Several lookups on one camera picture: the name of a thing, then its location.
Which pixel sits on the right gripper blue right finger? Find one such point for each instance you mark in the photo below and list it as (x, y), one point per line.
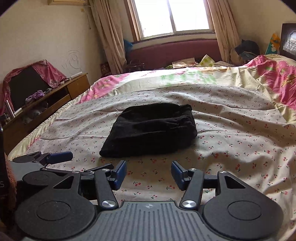
(180, 175)

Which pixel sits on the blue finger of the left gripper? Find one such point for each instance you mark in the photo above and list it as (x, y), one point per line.
(55, 158)

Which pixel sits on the black television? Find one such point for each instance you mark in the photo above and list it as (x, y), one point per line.
(26, 83)

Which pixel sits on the papers on bench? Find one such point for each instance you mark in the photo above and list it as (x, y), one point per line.
(206, 61)

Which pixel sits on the dark wooden headboard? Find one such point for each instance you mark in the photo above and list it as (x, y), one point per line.
(288, 40)

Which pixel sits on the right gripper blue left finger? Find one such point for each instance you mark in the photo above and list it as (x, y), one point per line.
(117, 175)

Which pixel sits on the cherry print white bedsheet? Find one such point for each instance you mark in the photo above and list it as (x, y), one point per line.
(209, 127)

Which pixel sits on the right beige curtain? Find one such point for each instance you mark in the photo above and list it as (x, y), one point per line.
(225, 30)

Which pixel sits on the left beige curtain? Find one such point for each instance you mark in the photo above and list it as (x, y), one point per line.
(107, 19)

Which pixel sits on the dark handbag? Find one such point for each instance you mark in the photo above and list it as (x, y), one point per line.
(134, 66)

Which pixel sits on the window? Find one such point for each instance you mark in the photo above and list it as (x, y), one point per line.
(157, 19)

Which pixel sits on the blue bag by window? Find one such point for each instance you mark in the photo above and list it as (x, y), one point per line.
(128, 46)

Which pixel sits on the colourful cartoon bag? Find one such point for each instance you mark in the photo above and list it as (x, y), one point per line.
(274, 45)

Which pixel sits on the pink floral quilt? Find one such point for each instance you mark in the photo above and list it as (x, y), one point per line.
(273, 75)

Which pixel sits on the dark clothes pile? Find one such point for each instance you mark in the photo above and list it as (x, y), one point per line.
(244, 52)

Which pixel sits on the black pants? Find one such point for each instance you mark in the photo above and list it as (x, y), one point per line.
(152, 129)

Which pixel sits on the pink cloth television cover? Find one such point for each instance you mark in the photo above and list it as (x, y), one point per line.
(44, 68)

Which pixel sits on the beige curtain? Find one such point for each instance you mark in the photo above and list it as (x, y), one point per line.
(107, 19)
(225, 30)

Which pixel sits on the wooden side cabinet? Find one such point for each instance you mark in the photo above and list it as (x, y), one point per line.
(37, 112)

